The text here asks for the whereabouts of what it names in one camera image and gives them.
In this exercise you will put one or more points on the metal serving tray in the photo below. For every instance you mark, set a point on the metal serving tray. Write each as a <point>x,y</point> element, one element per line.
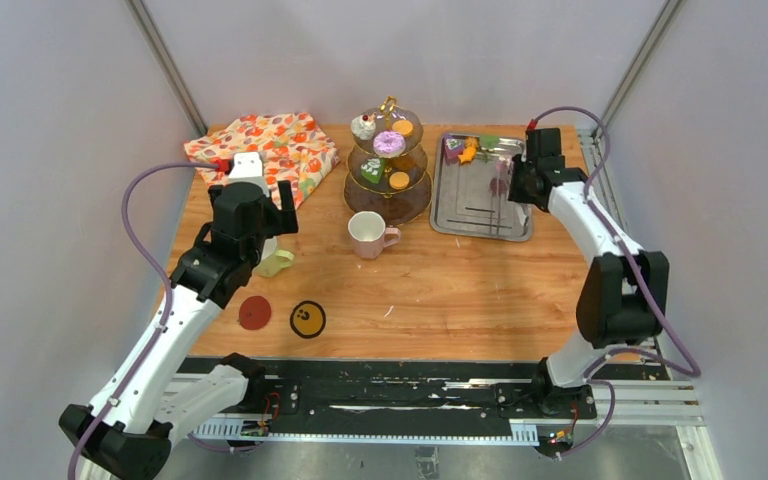
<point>461,201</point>

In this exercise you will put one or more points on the long metal tongs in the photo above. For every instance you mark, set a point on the long metal tongs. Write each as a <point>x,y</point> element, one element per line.
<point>513,212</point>

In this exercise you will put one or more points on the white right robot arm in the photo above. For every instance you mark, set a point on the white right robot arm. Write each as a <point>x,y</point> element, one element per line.
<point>624,283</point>

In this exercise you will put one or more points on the three-tier glass cake stand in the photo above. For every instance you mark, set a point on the three-tier glass cake stand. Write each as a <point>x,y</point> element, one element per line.
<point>396,207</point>

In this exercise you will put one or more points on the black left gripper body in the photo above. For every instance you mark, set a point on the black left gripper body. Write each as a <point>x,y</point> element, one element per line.
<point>272,226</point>

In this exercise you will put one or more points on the aluminium frame post left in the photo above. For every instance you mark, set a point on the aluminium frame post left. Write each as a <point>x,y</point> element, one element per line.
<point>155,42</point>

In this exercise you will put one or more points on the aluminium frame post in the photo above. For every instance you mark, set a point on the aluminium frame post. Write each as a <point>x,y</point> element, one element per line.
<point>645,51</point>
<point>155,42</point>

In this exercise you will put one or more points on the purple frosted donut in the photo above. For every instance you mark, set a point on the purple frosted donut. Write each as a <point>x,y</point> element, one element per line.
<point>389,144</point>

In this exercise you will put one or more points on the magenta square cake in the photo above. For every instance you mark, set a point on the magenta square cake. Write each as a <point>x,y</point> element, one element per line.
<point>453,148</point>

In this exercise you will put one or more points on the floral orange cloth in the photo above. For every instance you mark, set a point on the floral orange cloth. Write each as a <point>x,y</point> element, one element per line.
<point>292,147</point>

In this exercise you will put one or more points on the white cream cupcake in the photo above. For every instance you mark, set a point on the white cream cupcake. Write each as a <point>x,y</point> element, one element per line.
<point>364,126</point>

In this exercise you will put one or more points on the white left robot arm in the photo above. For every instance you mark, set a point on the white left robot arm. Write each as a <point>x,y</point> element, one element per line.
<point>129,428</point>

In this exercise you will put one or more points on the aluminium frame post right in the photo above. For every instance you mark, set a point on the aluminium frame post right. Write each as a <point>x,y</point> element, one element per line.
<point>645,51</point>

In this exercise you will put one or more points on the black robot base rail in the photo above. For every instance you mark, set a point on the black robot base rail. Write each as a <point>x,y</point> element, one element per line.
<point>405,396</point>

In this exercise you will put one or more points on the white slotted cable duct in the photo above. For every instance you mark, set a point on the white slotted cable duct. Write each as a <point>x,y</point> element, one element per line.
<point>230,429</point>

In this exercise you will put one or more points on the orange round biscuit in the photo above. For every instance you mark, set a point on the orange round biscuit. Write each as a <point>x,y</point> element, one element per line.
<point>403,127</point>
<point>399,181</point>

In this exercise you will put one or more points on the white cup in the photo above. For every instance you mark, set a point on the white cup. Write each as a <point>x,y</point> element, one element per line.
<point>274,259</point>

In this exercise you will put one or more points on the red round coaster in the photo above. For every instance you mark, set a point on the red round coaster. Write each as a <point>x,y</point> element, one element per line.
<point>254,313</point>

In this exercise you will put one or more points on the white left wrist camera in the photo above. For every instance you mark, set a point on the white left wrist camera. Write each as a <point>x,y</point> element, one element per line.
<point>247,167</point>

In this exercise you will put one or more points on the small orange flower cookie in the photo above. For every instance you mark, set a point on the small orange flower cookie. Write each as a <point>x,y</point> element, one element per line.
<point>472,142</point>

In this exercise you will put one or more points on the pink mug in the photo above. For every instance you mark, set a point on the pink mug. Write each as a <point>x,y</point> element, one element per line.
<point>370,235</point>

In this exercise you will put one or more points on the green square cake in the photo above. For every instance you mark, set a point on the green square cake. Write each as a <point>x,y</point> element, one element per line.
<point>372,170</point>

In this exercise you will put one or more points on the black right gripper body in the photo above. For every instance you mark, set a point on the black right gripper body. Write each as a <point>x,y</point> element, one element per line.
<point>519,188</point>

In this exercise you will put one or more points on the brown bread roll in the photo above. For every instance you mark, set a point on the brown bread roll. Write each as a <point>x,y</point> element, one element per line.
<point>403,163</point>

